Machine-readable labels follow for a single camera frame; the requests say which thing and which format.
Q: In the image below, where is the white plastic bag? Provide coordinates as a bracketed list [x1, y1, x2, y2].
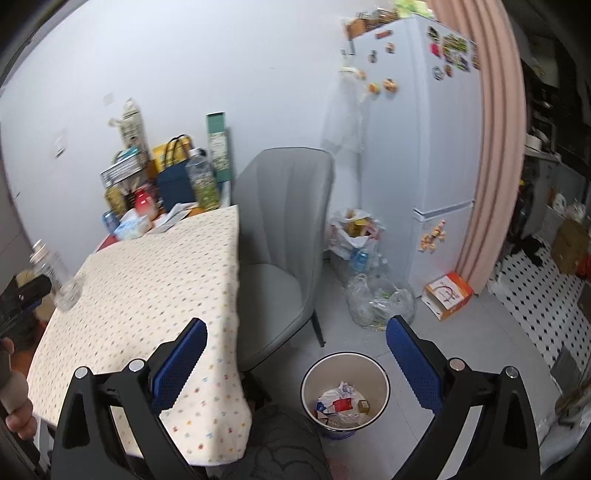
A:
[329, 208, 386, 261]

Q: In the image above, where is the grey upholstered chair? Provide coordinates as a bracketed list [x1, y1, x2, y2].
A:
[231, 147, 335, 374]

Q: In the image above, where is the group of fridge magnets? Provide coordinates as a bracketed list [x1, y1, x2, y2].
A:
[367, 25, 481, 254]

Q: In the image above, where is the floral dotted tablecloth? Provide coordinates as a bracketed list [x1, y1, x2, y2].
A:
[27, 205, 254, 466]

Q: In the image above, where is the large brown cardboard box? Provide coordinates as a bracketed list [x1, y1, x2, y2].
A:
[551, 219, 591, 275]

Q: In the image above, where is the hanging clear plastic bag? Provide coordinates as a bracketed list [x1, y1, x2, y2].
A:
[323, 65, 370, 153]

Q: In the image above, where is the clear plastic bottle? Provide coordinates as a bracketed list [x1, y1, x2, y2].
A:
[30, 239, 83, 311]

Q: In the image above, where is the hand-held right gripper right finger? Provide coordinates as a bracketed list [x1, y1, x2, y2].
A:
[385, 315, 541, 480]

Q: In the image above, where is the brown storage box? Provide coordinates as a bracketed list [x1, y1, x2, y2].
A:
[344, 16, 386, 38]

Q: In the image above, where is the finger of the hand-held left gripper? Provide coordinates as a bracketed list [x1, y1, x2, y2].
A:
[13, 274, 53, 306]

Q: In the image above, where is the plastic bottle with green label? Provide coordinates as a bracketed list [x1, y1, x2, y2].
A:
[186, 148, 220, 212]

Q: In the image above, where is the clear bag of bottles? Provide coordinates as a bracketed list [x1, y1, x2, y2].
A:
[346, 272, 416, 330]

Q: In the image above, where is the white paper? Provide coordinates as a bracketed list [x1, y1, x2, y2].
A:
[152, 203, 204, 232]
[323, 381, 365, 407]

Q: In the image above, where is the blue white tissue box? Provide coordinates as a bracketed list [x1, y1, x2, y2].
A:
[113, 210, 153, 241]

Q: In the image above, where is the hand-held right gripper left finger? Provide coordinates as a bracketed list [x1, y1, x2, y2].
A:
[50, 318, 208, 480]

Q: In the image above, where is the tall green box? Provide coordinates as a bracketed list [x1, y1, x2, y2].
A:
[205, 112, 230, 183]

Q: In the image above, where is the black bag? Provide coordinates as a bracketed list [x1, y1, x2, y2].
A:
[508, 182, 546, 267]

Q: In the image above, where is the white loose paper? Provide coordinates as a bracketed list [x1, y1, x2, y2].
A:
[152, 203, 204, 232]

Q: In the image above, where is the orange white cardboard box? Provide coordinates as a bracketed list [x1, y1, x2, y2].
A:
[425, 272, 475, 321]

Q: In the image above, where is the white printed packet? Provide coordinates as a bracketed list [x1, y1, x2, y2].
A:
[108, 98, 148, 153]

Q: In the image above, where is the white fridge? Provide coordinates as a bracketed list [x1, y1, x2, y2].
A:
[339, 11, 483, 298]

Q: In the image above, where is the red bottle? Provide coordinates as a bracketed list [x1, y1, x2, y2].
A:
[131, 187, 158, 215]

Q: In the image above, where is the pink curtain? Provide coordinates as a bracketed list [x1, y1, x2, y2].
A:
[427, 0, 527, 296]

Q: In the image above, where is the navy lunch bag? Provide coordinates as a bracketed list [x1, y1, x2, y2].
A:
[156, 136, 197, 213]

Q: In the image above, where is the white round trash bin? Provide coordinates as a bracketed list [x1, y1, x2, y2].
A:
[301, 352, 391, 439]

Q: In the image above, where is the dark kitchen shelf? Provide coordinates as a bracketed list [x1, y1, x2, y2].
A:
[524, 44, 591, 160]

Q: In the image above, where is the person's left hand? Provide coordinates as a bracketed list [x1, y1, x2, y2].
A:
[0, 337, 38, 443]

